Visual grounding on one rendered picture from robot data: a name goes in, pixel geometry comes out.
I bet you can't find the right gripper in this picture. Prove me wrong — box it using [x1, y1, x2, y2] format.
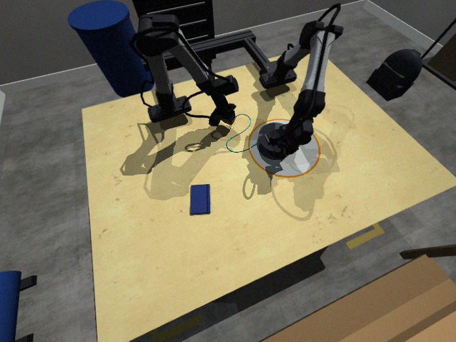
[214, 95, 236, 125]

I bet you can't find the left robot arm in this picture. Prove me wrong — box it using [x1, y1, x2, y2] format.
[261, 20, 343, 145]

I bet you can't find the grey perforated disc with centre hole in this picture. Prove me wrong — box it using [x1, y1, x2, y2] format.
[257, 123, 288, 160]

